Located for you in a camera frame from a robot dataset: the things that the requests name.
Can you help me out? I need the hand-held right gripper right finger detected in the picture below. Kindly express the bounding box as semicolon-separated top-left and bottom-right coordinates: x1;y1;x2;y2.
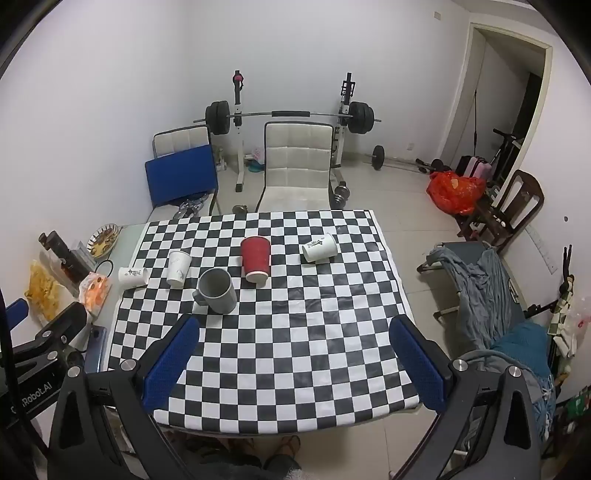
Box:
389;315;544;480

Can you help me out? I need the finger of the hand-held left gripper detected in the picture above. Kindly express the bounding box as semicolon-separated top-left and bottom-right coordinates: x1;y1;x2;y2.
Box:
0;298;30;343
13;301;89;361

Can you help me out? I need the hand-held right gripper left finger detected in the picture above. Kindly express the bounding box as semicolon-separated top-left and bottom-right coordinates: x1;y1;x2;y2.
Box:
47;314;201;480

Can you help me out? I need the white paper cup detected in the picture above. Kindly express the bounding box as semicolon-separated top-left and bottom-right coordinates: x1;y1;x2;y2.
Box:
118;266;149;288
166;250;193;289
301;233;338;264

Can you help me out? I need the red paper cup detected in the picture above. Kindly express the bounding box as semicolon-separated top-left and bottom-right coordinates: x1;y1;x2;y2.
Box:
240;236;272;284

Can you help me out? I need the yellow snack bag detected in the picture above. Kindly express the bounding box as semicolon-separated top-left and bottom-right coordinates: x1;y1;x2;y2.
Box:
24;260;64;322

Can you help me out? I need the blue smartphone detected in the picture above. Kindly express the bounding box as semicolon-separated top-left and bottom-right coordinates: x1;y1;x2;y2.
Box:
84;325;108;374

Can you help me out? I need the orange snack packet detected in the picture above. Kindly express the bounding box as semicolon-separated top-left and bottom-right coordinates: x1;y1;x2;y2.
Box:
78;272;113;317

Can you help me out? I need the black desktop device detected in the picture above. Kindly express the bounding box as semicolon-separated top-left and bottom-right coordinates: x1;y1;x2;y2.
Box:
39;231;98;283

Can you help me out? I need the grey mug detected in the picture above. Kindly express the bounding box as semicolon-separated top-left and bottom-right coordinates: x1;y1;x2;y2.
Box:
192;268;238;315

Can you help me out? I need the grey folding bed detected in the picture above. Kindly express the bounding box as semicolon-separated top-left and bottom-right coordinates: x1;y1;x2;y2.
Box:
417;242;528;325

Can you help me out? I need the patterned plate of snacks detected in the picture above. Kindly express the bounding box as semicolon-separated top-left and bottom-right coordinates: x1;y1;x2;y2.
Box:
87;223;120;258

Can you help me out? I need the grey cloth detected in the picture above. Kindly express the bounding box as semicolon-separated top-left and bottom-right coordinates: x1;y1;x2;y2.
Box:
427;244;528;352

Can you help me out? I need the teal blanket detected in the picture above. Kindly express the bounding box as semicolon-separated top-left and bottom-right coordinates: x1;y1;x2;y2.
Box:
489;322;557;437

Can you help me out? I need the black white checkered tablecloth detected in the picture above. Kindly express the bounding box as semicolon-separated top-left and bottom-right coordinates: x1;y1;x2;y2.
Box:
107;209;422;437

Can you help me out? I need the red plastic bag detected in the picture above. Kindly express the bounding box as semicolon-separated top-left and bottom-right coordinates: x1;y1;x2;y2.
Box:
426;171;487;216

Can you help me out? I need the black tripod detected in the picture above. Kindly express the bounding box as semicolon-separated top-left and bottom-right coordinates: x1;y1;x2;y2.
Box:
526;246;575;319

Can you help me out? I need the blue seat cushion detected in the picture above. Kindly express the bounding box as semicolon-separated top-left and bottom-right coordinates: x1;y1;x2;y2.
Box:
145;144;219;206

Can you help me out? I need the dark wooden chair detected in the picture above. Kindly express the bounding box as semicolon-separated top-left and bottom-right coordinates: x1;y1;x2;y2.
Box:
457;170;546;253

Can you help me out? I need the pink suitcase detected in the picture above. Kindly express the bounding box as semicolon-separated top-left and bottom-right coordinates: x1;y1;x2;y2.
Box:
457;156;492;179

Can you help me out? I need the barbell with single plate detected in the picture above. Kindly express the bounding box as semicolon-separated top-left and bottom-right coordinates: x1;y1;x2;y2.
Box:
370;145;445;174

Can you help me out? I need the white barbell rack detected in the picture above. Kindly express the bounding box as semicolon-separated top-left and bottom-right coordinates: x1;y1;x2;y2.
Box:
229;71;356;193

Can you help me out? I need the white padded chair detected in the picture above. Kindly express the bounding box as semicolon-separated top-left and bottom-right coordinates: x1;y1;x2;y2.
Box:
152;126;221;217
255;122;334;213

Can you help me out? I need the black kick scooter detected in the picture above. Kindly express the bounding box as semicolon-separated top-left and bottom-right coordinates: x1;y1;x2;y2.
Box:
489;128;523;185

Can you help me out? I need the black barbell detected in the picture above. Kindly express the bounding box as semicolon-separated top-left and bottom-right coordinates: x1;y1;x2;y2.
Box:
193;100;382;136

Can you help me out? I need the white door frame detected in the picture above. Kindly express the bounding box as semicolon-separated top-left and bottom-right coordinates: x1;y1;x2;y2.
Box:
438;23;554;185

